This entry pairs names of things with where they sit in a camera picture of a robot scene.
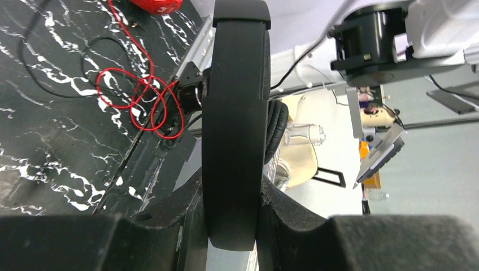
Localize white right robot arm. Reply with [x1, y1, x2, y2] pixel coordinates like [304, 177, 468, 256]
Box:
[271, 1, 478, 98]

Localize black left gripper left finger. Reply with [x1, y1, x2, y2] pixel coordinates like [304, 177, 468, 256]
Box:
[1, 172, 208, 270]

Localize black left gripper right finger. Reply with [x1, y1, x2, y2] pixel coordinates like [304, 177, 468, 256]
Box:
[256, 178, 478, 270]

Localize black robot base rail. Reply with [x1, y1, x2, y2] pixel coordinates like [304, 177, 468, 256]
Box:
[99, 16, 215, 216]

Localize red and black headphones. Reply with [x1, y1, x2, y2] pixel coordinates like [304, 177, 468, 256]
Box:
[130, 0, 182, 15]

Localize black on-ear headphones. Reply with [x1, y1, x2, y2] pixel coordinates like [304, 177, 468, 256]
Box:
[202, 1, 271, 251]

